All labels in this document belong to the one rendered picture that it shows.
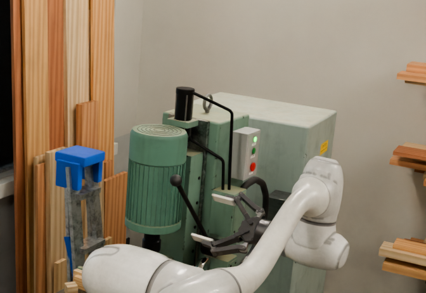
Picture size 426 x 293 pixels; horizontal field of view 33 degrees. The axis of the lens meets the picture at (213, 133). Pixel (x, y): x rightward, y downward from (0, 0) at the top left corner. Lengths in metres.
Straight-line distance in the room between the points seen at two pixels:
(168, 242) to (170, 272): 0.94
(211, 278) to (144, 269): 0.13
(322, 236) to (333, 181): 0.15
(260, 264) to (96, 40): 2.67
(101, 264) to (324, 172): 0.63
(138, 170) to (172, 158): 0.11
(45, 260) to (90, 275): 2.30
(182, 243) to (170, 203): 0.20
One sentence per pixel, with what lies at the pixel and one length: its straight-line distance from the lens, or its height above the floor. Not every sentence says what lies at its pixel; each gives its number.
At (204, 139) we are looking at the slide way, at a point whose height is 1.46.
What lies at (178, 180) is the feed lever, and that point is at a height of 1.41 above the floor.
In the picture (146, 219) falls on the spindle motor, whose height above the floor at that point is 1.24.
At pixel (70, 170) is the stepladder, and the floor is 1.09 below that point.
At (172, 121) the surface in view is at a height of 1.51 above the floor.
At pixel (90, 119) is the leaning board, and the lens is 4.02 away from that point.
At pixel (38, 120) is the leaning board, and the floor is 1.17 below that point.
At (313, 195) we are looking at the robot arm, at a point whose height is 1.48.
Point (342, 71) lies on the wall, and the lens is 4.35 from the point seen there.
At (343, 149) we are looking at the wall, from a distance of 4.42.
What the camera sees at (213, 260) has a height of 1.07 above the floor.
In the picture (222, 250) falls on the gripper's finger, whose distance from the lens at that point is 1.98.
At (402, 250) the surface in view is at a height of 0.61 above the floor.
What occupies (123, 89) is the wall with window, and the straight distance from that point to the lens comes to 4.72.
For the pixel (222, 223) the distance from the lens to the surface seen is 2.36.
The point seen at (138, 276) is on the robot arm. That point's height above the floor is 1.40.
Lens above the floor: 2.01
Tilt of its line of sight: 13 degrees down
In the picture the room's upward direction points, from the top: 5 degrees clockwise
